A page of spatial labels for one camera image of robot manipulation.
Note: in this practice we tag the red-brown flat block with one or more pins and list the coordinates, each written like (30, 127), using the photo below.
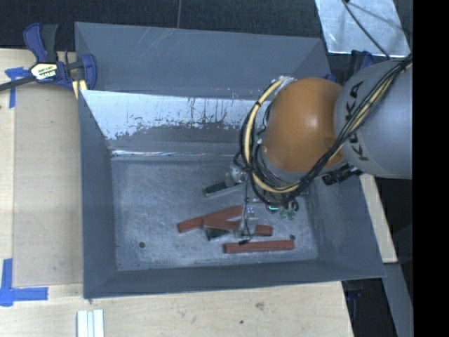
(189, 225)
(263, 229)
(268, 246)

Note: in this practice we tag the grey metal bin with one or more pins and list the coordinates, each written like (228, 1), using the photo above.
(158, 205)

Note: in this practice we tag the pale wood flat board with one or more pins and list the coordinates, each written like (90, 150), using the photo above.
(45, 188)

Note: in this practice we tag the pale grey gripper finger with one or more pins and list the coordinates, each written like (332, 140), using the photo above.
(251, 217)
(232, 179)

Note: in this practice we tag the black cylinder on white bracket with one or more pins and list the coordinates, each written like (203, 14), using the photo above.
(337, 177)

